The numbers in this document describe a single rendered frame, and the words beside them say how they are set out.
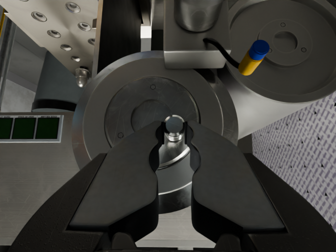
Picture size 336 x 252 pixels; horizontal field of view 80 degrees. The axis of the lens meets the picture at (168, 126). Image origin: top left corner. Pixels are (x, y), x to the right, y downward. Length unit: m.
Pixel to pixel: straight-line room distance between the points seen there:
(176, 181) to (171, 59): 0.09
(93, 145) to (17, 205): 0.46
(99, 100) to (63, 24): 0.29
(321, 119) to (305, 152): 0.05
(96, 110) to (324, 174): 0.24
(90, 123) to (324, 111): 0.24
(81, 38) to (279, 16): 0.36
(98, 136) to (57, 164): 0.40
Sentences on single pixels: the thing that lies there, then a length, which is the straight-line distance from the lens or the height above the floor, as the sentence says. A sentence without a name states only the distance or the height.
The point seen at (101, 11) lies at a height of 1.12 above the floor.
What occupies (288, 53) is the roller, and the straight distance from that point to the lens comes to 0.22.
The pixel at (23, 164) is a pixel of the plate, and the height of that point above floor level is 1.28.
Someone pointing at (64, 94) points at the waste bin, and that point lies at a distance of 2.34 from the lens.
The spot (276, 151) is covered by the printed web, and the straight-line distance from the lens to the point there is 0.36.
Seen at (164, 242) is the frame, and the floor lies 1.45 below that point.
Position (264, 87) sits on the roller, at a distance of 0.20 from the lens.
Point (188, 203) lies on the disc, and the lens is 0.18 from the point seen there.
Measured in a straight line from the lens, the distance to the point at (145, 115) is 0.16.
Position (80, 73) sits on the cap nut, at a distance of 0.58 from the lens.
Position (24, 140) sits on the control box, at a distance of 0.62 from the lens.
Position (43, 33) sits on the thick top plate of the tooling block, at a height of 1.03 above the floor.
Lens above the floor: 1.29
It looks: 13 degrees down
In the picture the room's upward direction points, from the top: 180 degrees counter-clockwise
